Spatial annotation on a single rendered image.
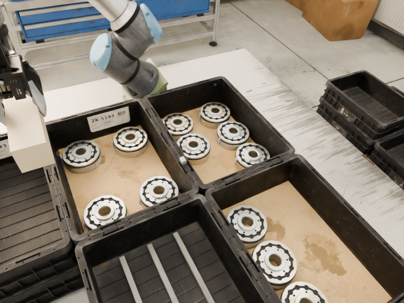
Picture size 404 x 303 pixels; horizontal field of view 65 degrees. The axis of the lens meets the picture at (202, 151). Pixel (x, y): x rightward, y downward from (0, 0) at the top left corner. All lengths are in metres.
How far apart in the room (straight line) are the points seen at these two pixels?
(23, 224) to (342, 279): 0.77
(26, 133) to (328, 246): 0.72
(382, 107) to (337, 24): 1.77
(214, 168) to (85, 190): 0.36
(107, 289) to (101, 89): 0.92
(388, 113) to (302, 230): 1.25
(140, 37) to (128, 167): 0.43
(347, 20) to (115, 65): 2.89
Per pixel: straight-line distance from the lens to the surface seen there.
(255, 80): 1.54
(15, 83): 0.64
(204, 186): 0.76
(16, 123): 0.72
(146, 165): 0.94
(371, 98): 2.07
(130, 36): 1.10
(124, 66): 1.15
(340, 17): 3.62
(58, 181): 0.82
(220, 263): 0.78
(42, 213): 0.91
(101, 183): 0.92
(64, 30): 2.75
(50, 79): 2.89
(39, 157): 0.68
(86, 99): 1.41
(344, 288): 0.84
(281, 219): 0.87
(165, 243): 0.80
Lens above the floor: 1.54
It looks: 47 degrees down
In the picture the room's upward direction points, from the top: 5 degrees clockwise
